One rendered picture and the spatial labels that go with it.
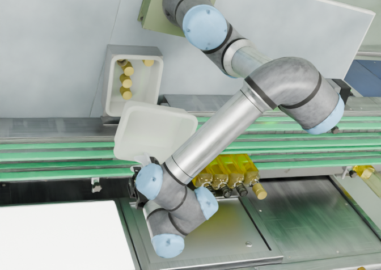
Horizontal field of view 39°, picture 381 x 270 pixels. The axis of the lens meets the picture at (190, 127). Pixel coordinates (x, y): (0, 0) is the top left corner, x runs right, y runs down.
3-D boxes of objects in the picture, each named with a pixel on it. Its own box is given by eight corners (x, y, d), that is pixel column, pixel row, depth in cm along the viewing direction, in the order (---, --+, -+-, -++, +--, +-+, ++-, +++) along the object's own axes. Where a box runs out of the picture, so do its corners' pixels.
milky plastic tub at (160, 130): (121, 91, 154) (128, 105, 147) (191, 103, 163) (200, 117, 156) (105, 143, 161) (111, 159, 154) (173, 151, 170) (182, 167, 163)
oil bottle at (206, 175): (177, 155, 193) (197, 192, 176) (180, 142, 190) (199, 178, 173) (192, 155, 195) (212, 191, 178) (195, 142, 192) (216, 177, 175)
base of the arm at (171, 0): (174, -29, 161) (183, -19, 154) (216, -12, 168) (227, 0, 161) (154, 15, 167) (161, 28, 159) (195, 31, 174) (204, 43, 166)
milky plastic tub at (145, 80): (100, 104, 186) (105, 117, 179) (106, 43, 175) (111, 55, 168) (148, 104, 192) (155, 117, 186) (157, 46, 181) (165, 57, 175)
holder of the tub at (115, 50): (99, 116, 189) (103, 128, 183) (107, 43, 176) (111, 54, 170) (145, 116, 195) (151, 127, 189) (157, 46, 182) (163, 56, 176)
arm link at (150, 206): (177, 207, 140) (168, 228, 145) (173, 195, 144) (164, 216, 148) (150, 207, 137) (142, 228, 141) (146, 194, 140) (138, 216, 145)
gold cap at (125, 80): (120, 72, 180) (122, 78, 177) (130, 73, 182) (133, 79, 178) (118, 82, 182) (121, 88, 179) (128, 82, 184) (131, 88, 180)
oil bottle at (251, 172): (221, 154, 199) (244, 189, 182) (225, 141, 196) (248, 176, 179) (236, 154, 201) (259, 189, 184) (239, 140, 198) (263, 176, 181)
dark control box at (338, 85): (317, 95, 216) (328, 105, 209) (323, 77, 212) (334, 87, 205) (334, 95, 219) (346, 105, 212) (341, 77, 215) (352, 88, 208)
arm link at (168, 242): (194, 245, 134) (169, 265, 136) (182, 212, 142) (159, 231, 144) (174, 234, 129) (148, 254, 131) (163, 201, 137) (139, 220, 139)
